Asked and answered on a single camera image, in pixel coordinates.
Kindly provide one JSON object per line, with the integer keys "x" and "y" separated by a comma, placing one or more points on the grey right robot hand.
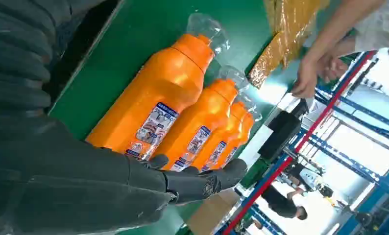
{"x": 68, "y": 181}

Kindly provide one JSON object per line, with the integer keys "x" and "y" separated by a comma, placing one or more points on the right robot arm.
{"x": 16, "y": 55}

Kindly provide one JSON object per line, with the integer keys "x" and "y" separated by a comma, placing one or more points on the cardboard box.
{"x": 210, "y": 211}

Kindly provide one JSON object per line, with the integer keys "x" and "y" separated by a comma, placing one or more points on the green table mat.
{"x": 142, "y": 32}

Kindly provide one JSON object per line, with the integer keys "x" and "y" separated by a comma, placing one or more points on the person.
{"x": 373, "y": 22}
{"x": 280, "y": 202}

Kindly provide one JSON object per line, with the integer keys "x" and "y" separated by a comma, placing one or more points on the black carry case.
{"x": 280, "y": 131}

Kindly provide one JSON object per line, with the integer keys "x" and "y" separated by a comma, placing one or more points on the person's right hand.
{"x": 306, "y": 79}

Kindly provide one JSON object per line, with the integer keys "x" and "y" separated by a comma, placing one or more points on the person's hand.
{"x": 332, "y": 68}
{"x": 306, "y": 79}

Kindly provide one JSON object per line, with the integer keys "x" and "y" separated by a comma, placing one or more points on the yellow plastic sheet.
{"x": 285, "y": 35}

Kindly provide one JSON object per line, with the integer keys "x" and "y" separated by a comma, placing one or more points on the blue metal rack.
{"x": 353, "y": 165}

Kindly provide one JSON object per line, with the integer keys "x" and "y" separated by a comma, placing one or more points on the person's left hand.
{"x": 332, "y": 68}

